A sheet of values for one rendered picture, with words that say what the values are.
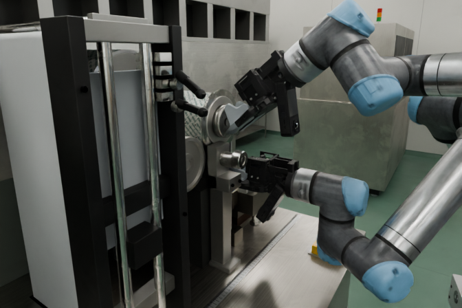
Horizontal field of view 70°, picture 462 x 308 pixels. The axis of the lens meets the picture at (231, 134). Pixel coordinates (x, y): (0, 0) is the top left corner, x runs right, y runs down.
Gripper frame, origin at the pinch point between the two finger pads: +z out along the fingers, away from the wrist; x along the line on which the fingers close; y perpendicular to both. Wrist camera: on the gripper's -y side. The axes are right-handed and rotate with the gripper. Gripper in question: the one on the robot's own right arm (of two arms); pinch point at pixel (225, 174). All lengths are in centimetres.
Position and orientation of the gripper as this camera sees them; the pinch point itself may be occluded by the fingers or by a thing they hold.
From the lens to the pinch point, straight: 88.3
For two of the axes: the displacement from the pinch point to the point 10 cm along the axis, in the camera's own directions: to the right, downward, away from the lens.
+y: 0.0, -9.7, -2.4
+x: -5.5, 2.0, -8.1
